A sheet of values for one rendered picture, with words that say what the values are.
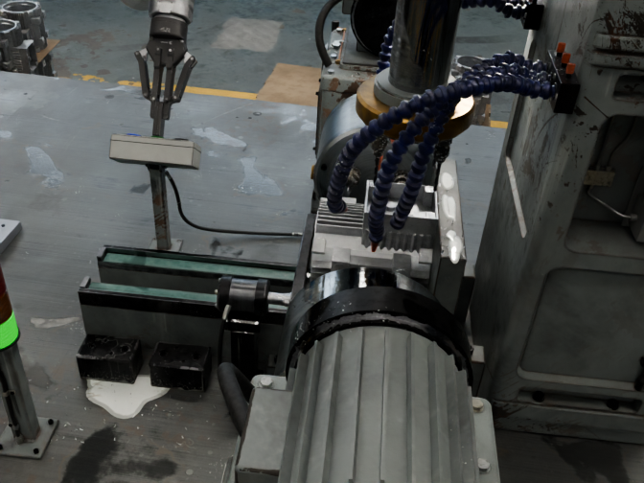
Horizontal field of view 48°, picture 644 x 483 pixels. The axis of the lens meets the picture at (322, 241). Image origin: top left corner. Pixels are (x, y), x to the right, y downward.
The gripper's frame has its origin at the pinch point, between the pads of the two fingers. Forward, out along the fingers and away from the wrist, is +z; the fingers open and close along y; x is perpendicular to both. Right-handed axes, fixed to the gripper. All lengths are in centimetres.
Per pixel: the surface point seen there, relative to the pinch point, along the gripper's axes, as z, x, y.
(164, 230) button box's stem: 22.4, 10.0, 0.8
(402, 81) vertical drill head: -2, -42, 47
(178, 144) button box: 5.1, -3.5, 5.4
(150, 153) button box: 7.6, -3.4, 0.0
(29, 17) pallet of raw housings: -74, 189, -121
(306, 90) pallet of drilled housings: -61, 233, 9
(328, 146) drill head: 3.1, -6.1, 35.3
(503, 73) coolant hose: 0, -57, 58
